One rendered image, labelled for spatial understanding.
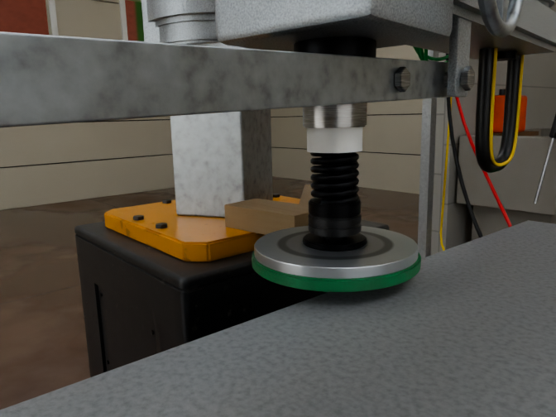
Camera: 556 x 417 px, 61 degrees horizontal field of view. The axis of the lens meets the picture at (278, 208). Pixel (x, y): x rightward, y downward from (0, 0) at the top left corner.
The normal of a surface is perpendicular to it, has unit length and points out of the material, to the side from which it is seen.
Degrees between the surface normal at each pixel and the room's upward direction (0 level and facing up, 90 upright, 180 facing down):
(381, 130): 90
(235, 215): 90
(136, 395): 0
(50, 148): 90
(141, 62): 90
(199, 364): 0
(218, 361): 0
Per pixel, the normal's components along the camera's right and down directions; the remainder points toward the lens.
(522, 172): -0.75, 0.15
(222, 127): -0.34, 0.19
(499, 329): -0.02, -0.98
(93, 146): 0.66, 0.13
